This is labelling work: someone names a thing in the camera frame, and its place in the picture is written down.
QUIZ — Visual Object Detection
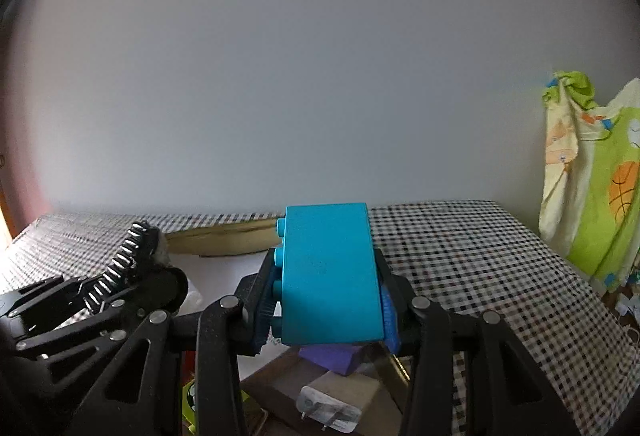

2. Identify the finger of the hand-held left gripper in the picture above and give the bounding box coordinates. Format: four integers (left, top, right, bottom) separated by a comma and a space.
15, 295, 152, 363
0, 276, 101, 338

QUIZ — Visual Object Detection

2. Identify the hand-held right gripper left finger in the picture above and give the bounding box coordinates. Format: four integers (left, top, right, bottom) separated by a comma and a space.
75, 246, 286, 436

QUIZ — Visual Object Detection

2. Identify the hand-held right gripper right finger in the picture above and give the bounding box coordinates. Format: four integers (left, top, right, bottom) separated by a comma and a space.
372, 246, 581, 436

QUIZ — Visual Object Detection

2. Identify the purple small box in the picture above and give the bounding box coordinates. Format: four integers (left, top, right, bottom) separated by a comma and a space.
298, 342, 366, 377

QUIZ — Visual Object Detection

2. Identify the teal building block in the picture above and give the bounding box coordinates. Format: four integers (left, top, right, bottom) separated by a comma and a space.
272, 203, 387, 347

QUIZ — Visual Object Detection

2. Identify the beige brown box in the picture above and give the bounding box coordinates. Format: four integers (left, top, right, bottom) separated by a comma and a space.
240, 351, 401, 436

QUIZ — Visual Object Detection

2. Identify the black beaded keychain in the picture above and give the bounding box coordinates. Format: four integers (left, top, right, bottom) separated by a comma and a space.
82, 221, 190, 317

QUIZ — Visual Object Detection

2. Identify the gold tin box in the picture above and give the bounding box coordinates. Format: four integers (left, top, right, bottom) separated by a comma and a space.
162, 219, 416, 436

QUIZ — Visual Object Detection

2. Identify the white plug charger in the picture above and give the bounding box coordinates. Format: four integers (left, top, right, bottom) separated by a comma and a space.
296, 383, 362, 432

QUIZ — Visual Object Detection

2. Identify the checked tablecloth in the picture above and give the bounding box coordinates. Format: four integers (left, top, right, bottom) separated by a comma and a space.
0, 200, 636, 436

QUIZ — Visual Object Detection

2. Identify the colourful printed cloth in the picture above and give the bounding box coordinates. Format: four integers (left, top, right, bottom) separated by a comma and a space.
539, 71, 640, 292

